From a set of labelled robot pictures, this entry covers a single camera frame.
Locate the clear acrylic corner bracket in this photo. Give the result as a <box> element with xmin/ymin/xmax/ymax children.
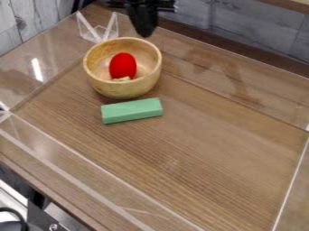
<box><xmin>77</xmin><ymin>11</ymin><xmax>120</xmax><ymax>43</ymax></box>

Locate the black metal table bracket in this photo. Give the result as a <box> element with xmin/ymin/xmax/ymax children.
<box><xmin>27</xmin><ymin>200</ymin><xmax>70</xmax><ymax>231</ymax></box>

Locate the black cable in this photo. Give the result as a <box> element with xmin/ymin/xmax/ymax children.
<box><xmin>0</xmin><ymin>207</ymin><xmax>31</xmax><ymax>231</ymax></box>

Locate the green rectangular block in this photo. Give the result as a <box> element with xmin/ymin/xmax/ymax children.
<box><xmin>102</xmin><ymin>97</ymin><xmax>164</xmax><ymax>125</ymax></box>

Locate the red strawberry toy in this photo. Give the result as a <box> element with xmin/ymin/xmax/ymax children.
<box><xmin>109</xmin><ymin>52</ymin><xmax>138</xmax><ymax>79</ymax></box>

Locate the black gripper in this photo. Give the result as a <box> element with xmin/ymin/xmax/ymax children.
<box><xmin>106</xmin><ymin>0</ymin><xmax>179</xmax><ymax>38</ymax></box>

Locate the wooden bowl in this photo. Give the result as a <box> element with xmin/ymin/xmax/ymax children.
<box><xmin>84</xmin><ymin>37</ymin><xmax>164</xmax><ymax>99</ymax></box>

